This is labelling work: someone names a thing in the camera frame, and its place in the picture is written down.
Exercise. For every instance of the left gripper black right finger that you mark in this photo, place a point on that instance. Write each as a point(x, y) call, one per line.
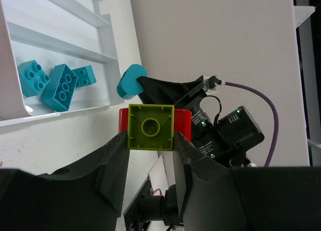
point(213, 197)

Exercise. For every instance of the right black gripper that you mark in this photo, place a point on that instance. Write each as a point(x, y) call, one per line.
point(225, 140)

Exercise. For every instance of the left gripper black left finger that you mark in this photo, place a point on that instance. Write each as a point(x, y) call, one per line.
point(85, 195)

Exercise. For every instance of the teal cloud lego piece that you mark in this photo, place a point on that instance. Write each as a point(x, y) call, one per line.
point(128, 86)

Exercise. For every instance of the green round lego piece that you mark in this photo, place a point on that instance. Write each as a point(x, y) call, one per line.
point(150, 127)

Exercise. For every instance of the small red lego piece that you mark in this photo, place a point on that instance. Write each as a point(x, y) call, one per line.
point(182, 121)

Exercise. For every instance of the blue lego brick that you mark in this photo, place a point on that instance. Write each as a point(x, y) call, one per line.
point(85, 76)

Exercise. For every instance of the teal square lego brick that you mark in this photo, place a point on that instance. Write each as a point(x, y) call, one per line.
point(33, 79)

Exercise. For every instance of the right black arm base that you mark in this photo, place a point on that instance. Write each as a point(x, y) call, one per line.
point(150, 201)

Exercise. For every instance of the white divided sorting tray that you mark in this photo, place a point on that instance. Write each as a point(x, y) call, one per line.
point(53, 32)

